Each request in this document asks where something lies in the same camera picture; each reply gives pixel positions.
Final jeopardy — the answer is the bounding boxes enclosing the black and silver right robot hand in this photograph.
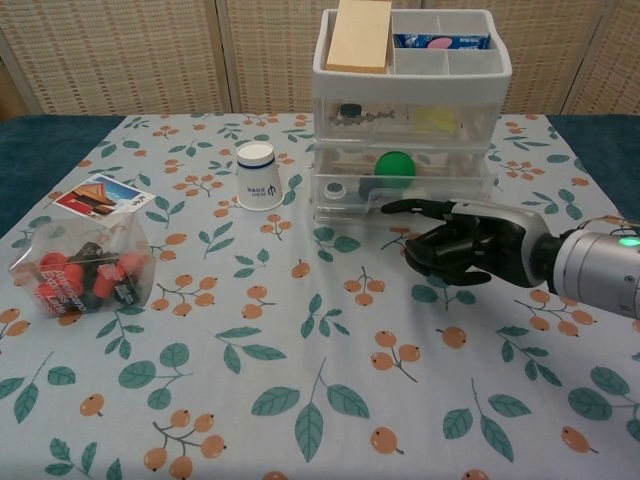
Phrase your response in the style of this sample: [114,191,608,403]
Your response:
[377,198,556,290]

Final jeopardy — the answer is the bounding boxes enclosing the clear plastic drawer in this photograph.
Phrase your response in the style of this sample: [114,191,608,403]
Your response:
[313,144,494,224]

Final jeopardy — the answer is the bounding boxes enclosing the green ball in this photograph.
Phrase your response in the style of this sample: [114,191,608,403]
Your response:
[374,151,418,189]

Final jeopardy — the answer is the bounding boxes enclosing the clear drawer with yellow item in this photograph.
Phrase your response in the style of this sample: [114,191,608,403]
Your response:
[314,95,504,147]

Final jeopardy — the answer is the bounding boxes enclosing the white drawer organizer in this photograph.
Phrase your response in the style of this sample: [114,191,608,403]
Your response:
[312,7,514,224]

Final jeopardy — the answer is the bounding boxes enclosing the yellow item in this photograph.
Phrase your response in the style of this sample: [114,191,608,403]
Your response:
[413,107,459,135]

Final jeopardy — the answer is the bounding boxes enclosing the blue snack packet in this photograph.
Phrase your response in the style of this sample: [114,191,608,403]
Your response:
[392,32,491,51]

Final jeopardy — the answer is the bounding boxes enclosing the floral print tablecloth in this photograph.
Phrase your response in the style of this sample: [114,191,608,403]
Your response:
[0,113,640,480]

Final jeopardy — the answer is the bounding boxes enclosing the white paper cup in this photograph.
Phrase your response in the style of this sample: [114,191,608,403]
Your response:
[235,140,285,211]

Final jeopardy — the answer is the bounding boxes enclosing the tan rectangular block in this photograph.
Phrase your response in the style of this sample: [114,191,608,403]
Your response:
[325,0,393,75]

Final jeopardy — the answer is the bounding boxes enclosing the woven folding screen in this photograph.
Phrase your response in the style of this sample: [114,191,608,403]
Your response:
[0,0,640,119]

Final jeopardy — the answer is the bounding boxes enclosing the red building postcard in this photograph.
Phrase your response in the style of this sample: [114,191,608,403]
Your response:
[52,174,157,220]

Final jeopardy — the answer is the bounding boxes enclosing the clear box of coffee capsules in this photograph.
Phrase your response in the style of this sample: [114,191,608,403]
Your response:
[9,212,157,319]

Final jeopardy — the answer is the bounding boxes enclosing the dark bead chain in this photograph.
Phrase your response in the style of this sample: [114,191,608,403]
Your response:
[333,107,396,126]

